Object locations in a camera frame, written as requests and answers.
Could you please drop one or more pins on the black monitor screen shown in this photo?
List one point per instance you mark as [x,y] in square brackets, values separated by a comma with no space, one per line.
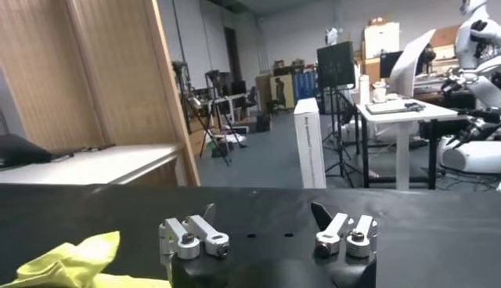
[336,64]

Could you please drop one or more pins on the white bottle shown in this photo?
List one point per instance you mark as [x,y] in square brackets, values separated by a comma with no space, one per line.
[364,90]

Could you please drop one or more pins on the white cup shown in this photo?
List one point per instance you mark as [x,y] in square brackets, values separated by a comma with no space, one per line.
[379,93]

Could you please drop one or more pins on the black tripod stand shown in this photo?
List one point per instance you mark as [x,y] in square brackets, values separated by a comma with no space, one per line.
[339,137]

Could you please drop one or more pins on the tall white cardboard box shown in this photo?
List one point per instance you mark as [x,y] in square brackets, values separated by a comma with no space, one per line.
[311,145]

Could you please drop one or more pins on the wooden partition screen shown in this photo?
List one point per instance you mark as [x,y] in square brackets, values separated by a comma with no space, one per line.
[117,70]

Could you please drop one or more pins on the white curved panel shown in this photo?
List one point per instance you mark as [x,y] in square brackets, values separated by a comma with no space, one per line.
[409,66]

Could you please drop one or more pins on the white standing desk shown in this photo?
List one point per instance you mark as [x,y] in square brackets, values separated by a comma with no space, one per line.
[403,129]

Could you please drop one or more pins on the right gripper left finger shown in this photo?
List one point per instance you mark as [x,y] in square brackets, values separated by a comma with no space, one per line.
[195,235]

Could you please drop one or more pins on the yellow-green t-shirt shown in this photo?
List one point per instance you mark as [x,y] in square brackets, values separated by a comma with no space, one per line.
[70,262]

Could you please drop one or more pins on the black flat device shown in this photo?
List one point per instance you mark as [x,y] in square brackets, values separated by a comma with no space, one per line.
[19,150]

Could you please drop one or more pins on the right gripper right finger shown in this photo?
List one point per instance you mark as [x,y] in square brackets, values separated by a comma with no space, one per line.
[336,231]

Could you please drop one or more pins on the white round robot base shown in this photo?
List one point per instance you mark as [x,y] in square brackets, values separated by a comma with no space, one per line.
[473,156]

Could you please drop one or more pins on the white humanoid robot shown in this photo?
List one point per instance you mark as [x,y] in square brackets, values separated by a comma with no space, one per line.
[477,51]

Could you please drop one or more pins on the grey closed laptop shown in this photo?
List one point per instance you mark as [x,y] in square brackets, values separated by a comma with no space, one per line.
[391,107]

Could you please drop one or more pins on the white rectangular table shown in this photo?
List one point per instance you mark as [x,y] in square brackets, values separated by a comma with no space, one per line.
[98,164]

